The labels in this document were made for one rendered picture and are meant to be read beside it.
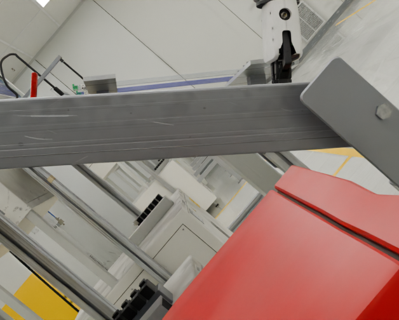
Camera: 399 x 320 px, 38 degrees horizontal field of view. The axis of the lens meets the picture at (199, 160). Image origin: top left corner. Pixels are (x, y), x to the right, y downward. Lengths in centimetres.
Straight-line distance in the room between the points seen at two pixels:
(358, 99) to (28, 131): 29
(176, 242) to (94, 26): 699
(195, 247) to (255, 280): 186
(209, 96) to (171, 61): 815
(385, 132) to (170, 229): 154
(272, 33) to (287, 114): 47
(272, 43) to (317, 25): 803
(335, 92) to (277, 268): 36
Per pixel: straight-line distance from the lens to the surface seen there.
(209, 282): 20
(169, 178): 554
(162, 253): 202
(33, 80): 121
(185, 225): 200
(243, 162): 144
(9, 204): 206
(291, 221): 17
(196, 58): 869
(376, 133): 51
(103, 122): 53
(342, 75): 51
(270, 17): 101
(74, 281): 128
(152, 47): 871
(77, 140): 53
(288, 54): 99
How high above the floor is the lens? 82
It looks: 4 degrees down
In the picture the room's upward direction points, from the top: 50 degrees counter-clockwise
